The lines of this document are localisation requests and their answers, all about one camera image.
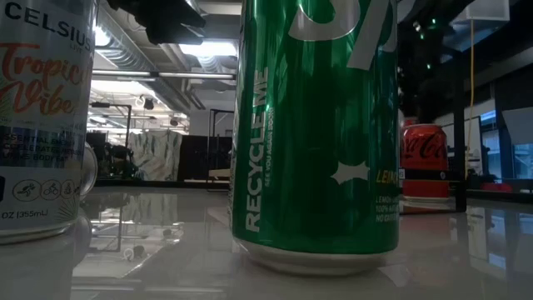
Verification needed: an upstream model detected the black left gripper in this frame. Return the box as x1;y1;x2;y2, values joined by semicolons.
106;0;207;46

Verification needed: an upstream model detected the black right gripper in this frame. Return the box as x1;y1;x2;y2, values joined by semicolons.
398;7;460;123

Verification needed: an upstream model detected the bright ceiling light panel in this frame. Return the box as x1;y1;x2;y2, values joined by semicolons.
177;39;239;58

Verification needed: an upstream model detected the long tube light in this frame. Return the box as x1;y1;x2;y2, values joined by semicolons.
91;68;237;81

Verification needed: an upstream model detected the white hanging box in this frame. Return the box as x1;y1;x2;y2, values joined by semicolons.
465;0;511;23

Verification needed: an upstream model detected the black metal rack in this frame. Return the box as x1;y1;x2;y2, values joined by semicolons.
87;102;133;184

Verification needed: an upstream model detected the grey board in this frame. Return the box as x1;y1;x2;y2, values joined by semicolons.
501;107;533;145

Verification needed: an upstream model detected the white green patterned curtain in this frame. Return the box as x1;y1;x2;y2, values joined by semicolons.
127;129;184;183

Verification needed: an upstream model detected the black partition panel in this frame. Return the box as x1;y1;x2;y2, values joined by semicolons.
177;135;233;183

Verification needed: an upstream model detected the red low object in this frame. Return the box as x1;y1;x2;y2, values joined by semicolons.
478;182;514;193

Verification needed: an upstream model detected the white Celsius can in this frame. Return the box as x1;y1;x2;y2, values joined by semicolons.
0;0;96;245

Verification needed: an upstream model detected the white glossy table sheet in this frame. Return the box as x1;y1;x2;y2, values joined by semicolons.
0;185;533;300

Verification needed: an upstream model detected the yellow hanging cable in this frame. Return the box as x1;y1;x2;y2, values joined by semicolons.
464;18;476;180

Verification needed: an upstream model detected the silver ribbed ventilation duct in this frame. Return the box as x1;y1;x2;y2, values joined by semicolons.
94;24;167;72

